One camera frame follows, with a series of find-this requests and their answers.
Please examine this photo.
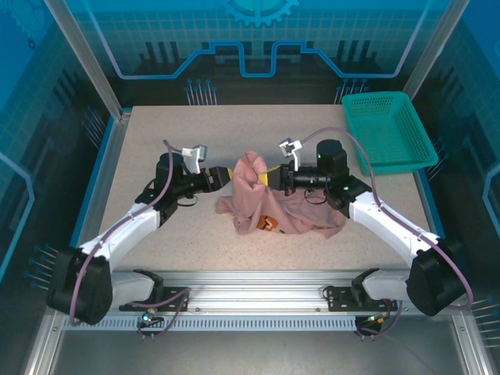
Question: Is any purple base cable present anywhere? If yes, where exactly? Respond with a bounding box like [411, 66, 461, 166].
[128, 287, 192, 341]
[355, 298, 404, 341]

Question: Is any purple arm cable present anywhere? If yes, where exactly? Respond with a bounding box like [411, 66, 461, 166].
[69, 139, 184, 327]
[300, 127, 473, 312]

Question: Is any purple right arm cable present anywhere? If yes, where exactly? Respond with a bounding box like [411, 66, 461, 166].
[300, 127, 473, 312]

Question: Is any aluminium extrusion rail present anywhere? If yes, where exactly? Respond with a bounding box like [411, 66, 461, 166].
[109, 269, 468, 318]

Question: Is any blue table edge strip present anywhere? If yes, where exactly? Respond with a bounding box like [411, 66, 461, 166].
[413, 171, 446, 239]
[73, 116, 118, 243]

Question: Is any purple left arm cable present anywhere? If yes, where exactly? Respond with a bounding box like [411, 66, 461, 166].
[69, 139, 184, 327]

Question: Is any pink t-shirt with pixel print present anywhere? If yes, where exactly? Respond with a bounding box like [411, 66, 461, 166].
[214, 151, 347, 236]

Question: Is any green plastic basket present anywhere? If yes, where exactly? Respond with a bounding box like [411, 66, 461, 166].
[341, 91, 438, 177]

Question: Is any aluminium frame post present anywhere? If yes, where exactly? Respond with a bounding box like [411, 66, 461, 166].
[42, 0, 132, 122]
[402, 0, 470, 106]

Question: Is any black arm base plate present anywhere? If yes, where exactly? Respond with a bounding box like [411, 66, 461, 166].
[326, 284, 403, 313]
[119, 287, 192, 313]

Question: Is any slotted grey cable duct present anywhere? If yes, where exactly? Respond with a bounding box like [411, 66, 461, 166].
[62, 316, 359, 332]

